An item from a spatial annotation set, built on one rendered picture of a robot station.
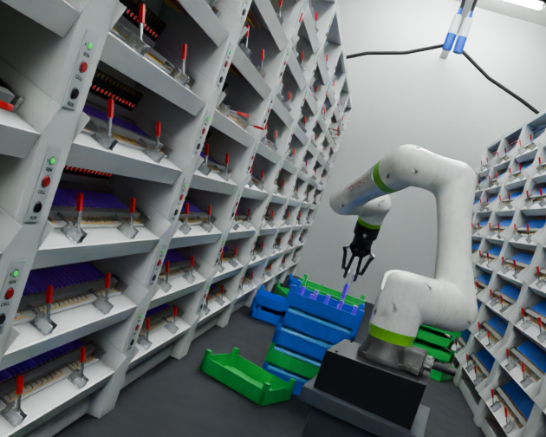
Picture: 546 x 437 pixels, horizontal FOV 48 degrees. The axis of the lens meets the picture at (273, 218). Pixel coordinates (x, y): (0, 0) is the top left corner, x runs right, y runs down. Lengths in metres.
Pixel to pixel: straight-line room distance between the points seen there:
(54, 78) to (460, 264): 1.22
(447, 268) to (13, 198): 1.20
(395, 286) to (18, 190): 1.02
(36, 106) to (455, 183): 1.27
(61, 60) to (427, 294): 1.10
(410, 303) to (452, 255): 0.23
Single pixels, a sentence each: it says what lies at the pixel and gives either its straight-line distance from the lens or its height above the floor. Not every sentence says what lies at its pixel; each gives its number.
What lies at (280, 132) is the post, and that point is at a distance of 3.01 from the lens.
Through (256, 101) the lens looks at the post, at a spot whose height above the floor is 1.02.
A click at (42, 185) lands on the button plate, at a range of 1.02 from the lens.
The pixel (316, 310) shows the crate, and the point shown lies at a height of 0.34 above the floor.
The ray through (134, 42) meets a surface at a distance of 1.22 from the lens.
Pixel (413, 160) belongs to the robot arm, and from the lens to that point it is 1.83.
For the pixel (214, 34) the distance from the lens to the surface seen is 1.58.
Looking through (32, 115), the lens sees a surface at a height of 0.72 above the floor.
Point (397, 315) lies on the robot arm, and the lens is 1.66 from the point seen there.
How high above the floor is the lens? 0.74
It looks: 3 degrees down
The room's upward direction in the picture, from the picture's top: 19 degrees clockwise
